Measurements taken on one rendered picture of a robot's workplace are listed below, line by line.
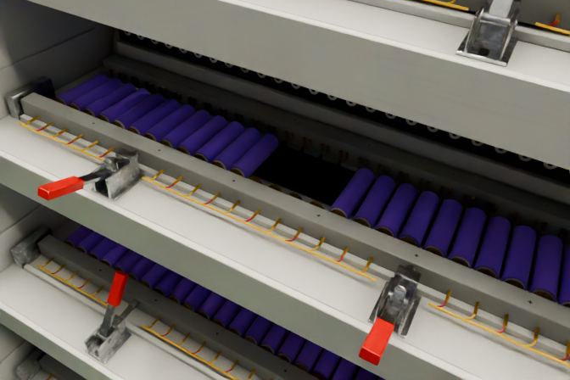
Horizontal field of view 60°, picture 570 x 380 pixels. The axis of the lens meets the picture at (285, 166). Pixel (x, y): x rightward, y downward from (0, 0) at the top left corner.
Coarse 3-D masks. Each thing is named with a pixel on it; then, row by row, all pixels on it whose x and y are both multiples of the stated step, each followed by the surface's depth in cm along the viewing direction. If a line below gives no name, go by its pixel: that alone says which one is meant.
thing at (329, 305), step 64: (64, 64) 58; (192, 64) 56; (0, 128) 51; (384, 128) 48; (128, 192) 45; (192, 256) 41; (256, 256) 40; (448, 256) 41; (320, 320) 37; (448, 320) 36
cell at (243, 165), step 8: (264, 136) 50; (272, 136) 49; (256, 144) 48; (264, 144) 48; (272, 144) 49; (248, 152) 47; (256, 152) 47; (264, 152) 48; (272, 152) 49; (240, 160) 46; (248, 160) 46; (256, 160) 47; (264, 160) 48; (232, 168) 46; (240, 168) 45; (248, 168) 46; (256, 168) 47; (248, 176) 46
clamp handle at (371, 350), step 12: (396, 288) 34; (396, 300) 34; (384, 312) 33; (396, 312) 33; (384, 324) 31; (372, 336) 30; (384, 336) 30; (372, 348) 29; (384, 348) 29; (372, 360) 29
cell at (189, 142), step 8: (216, 120) 51; (224, 120) 51; (200, 128) 50; (208, 128) 50; (216, 128) 50; (192, 136) 49; (200, 136) 49; (208, 136) 49; (184, 144) 47; (192, 144) 48; (200, 144) 48; (192, 152) 47
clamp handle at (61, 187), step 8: (104, 160) 43; (112, 160) 43; (112, 168) 43; (72, 176) 41; (80, 176) 41; (88, 176) 42; (96, 176) 42; (104, 176) 43; (48, 184) 38; (56, 184) 39; (64, 184) 39; (72, 184) 39; (80, 184) 40; (40, 192) 38; (48, 192) 37; (56, 192) 38; (64, 192) 39; (72, 192) 40
